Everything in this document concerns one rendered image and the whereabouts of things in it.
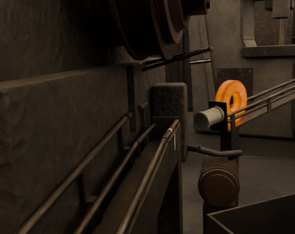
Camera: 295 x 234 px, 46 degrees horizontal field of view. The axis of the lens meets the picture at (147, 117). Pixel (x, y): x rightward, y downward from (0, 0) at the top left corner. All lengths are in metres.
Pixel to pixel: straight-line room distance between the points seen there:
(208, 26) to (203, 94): 0.68
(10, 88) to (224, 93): 0.91
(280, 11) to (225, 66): 0.72
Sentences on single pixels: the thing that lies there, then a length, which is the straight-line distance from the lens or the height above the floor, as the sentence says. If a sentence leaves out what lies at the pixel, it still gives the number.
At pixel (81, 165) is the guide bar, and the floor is 0.74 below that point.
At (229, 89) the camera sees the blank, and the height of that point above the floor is 0.76.
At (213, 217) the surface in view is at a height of 0.72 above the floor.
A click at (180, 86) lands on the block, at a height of 0.80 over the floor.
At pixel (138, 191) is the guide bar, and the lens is 0.55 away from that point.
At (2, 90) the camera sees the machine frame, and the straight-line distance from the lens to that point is 0.39.
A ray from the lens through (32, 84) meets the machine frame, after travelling 0.44.
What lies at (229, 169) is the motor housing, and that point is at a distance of 1.12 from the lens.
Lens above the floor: 0.91
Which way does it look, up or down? 11 degrees down
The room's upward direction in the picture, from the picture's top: 2 degrees counter-clockwise
